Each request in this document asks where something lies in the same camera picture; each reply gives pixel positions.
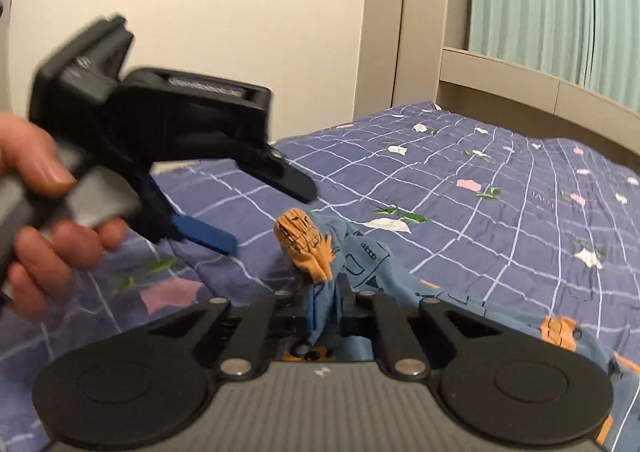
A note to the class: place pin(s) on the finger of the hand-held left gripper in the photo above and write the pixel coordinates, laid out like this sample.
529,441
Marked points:
285,179
210,237

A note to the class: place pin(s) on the blue pants with orange cars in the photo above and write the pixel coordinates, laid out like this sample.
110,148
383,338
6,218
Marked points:
360,252

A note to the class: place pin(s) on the purple checked floral blanket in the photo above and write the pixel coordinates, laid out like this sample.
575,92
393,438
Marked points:
450,232

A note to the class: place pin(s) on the person's left hand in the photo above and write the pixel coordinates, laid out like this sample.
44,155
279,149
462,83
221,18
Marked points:
45,272

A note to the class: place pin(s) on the beige wardrobe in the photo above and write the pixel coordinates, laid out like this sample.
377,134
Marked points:
385,31

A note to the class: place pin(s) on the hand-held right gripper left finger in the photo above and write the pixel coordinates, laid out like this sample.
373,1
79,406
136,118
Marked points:
307,312

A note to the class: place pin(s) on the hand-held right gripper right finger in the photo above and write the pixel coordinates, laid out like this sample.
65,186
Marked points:
347,317

